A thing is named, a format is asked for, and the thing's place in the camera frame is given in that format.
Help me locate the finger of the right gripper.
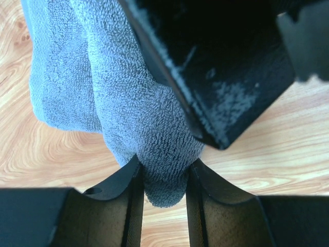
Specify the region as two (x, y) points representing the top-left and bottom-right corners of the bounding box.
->
(120, 1), (295, 150)

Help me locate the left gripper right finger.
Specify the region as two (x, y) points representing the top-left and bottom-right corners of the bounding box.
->
(186, 160), (328, 247)

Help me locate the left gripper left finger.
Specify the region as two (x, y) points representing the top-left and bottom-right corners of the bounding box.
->
(1, 156), (144, 246)

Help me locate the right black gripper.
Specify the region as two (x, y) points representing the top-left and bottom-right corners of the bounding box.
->
(276, 1), (328, 82)

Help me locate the grey towel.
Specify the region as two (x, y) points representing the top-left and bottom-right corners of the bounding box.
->
(21, 1), (203, 207)

